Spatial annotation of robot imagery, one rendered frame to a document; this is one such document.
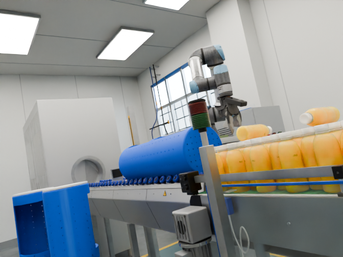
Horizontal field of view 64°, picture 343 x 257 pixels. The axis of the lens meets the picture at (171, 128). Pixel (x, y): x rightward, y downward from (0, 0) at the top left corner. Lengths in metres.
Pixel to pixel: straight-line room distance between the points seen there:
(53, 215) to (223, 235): 1.16
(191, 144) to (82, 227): 0.85
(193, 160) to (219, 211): 0.56
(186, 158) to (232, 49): 3.32
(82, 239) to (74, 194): 0.27
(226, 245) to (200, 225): 0.23
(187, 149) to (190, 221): 0.44
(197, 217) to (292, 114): 3.29
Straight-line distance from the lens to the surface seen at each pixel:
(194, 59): 1.84
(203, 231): 1.18
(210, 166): 0.92
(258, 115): 3.12
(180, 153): 1.44
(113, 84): 7.21
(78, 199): 1.82
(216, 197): 0.93
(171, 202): 1.62
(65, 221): 1.82
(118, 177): 2.62
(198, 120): 0.92
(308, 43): 4.21
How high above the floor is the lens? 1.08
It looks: 6 degrees up
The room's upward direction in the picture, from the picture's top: 11 degrees counter-clockwise
